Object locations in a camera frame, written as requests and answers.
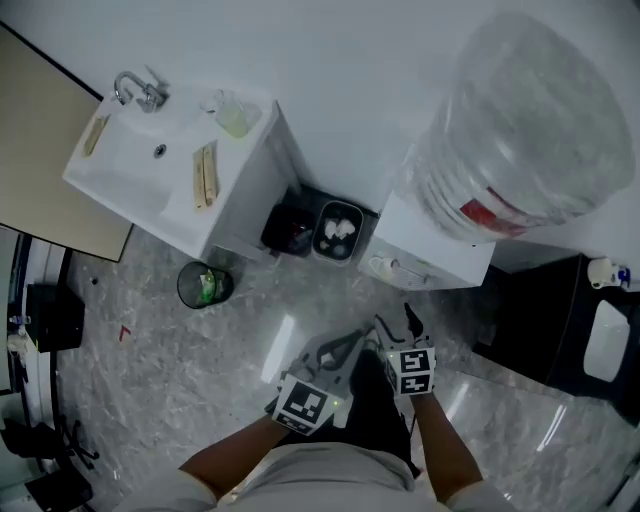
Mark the black box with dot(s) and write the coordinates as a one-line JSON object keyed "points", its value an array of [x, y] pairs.
{"points": [[57, 320]]}

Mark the chrome faucet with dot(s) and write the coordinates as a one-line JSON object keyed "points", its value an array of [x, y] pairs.
{"points": [[137, 90]]}

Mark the small wooden brush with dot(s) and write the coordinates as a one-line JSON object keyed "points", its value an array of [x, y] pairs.
{"points": [[95, 136]]}

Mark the white and blue pump bottle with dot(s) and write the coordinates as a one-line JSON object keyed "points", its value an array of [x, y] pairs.
{"points": [[624, 276]]}

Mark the beige board with black frame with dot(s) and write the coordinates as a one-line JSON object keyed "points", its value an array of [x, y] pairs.
{"points": [[45, 150]]}

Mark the clear water jug red label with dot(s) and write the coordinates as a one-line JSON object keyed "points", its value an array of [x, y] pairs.
{"points": [[530, 125]]}

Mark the person's right forearm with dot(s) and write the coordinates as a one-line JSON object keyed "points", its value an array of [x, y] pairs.
{"points": [[445, 445]]}

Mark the grey waste bin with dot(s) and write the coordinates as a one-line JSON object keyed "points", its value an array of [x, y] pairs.
{"points": [[337, 232]]}

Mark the black sink counter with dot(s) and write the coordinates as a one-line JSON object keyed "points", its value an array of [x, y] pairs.
{"points": [[540, 325]]}

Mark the white water dispenser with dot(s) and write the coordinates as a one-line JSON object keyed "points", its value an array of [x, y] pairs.
{"points": [[430, 260]]}

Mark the black office chair base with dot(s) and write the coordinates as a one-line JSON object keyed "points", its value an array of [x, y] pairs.
{"points": [[55, 450]]}

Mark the white washbasin cabinet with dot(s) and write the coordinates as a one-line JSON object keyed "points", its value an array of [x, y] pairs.
{"points": [[150, 175]]}

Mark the black waste bin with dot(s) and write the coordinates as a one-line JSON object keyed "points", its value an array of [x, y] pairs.
{"points": [[287, 230]]}

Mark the small white container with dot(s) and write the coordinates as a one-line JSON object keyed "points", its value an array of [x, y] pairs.
{"points": [[600, 272]]}

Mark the large wooden brush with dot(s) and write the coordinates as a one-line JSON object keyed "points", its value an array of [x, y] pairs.
{"points": [[206, 177]]}

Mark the person's white shirt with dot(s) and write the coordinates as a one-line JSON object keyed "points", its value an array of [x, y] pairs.
{"points": [[325, 480]]}

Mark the person's black trousers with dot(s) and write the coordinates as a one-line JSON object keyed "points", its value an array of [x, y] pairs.
{"points": [[375, 400]]}

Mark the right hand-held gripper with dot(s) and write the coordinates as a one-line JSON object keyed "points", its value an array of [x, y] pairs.
{"points": [[412, 372]]}

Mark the black mesh wastebasket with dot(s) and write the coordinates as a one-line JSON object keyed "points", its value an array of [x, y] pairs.
{"points": [[205, 285]]}

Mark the person's left forearm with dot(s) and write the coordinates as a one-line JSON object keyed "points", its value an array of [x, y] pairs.
{"points": [[235, 450]]}

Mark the clear plastic bottle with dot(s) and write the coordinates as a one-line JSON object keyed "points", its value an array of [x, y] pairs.
{"points": [[232, 117]]}

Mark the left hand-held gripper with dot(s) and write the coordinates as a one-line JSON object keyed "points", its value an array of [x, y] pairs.
{"points": [[300, 400]]}

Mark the white rectangular sink basin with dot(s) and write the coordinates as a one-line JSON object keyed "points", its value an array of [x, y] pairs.
{"points": [[605, 345]]}

